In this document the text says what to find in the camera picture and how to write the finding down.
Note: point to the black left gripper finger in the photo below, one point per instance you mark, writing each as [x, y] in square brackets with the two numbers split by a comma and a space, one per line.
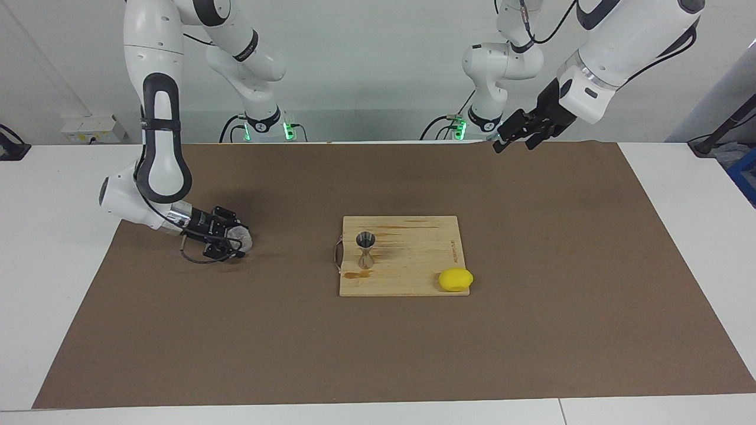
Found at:
[540, 137]
[517, 127]

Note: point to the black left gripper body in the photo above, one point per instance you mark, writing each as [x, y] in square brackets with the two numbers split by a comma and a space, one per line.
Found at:
[552, 112]

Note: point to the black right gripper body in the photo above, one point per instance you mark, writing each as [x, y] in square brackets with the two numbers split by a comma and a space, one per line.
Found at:
[204, 225]

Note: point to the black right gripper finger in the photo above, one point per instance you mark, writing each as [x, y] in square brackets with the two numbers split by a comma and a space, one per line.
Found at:
[227, 217]
[220, 248]

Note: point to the small clear cup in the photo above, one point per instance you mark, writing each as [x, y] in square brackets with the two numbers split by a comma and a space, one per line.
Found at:
[243, 237]

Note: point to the steel double jigger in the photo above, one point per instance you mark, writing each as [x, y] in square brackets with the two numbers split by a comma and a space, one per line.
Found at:
[365, 241]

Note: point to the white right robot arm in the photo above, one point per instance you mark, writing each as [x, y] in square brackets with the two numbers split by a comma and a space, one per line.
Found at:
[159, 147]

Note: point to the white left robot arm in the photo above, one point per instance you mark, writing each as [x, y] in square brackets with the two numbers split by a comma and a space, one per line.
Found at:
[626, 41]

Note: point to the brown table mat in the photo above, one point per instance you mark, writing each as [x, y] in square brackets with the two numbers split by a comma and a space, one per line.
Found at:
[236, 342]

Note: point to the white power strip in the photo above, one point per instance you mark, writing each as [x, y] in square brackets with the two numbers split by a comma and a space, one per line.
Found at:
[94, 130]

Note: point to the black stand leg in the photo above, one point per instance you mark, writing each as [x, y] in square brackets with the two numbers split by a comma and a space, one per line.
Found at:
[706, 144]

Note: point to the wooden cutting board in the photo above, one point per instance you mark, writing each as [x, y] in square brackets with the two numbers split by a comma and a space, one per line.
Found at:
[413, 254]

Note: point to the yellow lemon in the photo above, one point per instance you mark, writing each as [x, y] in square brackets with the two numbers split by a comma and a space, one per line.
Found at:
[455, 279]

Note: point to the clear plastic bag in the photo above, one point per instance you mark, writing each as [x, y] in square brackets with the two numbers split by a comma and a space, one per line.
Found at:
[729, 154]

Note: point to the blue crate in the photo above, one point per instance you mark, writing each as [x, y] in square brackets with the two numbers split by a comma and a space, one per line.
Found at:
[745, 177]

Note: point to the black clamp mount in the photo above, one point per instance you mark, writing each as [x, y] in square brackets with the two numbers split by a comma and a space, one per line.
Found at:
[12, 150]

